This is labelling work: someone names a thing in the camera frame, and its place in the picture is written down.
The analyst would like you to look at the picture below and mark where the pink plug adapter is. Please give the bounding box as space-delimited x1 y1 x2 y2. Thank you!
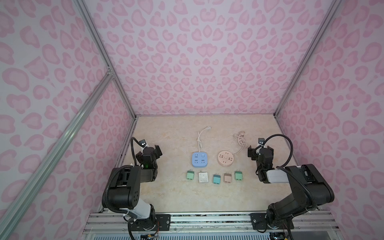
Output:
224 173 232 183

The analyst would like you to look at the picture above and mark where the teal plug adapter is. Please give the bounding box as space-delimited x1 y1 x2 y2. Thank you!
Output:
213 174 221 185

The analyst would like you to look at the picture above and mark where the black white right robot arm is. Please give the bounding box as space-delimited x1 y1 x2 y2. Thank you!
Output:
247 135 335 240

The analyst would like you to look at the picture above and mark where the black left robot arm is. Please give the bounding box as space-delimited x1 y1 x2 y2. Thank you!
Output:
102 137 163 240

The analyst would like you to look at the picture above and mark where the light green plug adapter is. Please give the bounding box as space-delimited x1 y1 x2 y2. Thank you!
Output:
186 171 195 180

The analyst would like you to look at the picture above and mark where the white plug adapter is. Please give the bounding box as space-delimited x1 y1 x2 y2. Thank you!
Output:
199 172 209 183

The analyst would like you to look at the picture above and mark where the pink round power strip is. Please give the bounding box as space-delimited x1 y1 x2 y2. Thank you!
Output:
218 151 234 167

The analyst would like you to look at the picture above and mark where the blue square power strip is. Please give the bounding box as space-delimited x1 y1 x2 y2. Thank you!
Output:
192 152 208 168

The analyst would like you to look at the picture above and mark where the white power strip cable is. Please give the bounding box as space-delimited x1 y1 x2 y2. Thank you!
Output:
196 125 212 153

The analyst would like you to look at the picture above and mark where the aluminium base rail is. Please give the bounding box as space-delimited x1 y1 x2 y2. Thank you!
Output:
83 211 343 240

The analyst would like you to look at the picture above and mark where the left aluminium corner post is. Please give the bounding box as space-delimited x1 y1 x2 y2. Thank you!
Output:
73 0 137 120

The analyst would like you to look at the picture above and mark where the aluminium corner post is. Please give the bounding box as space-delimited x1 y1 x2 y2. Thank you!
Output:
274 0 344 119
73 0 137 120

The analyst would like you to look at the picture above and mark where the left aluminium frame beam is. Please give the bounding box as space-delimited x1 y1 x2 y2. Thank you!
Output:
1 73 114 240

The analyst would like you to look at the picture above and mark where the right aluminium corner post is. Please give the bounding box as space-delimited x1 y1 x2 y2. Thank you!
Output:
274 0 344 119

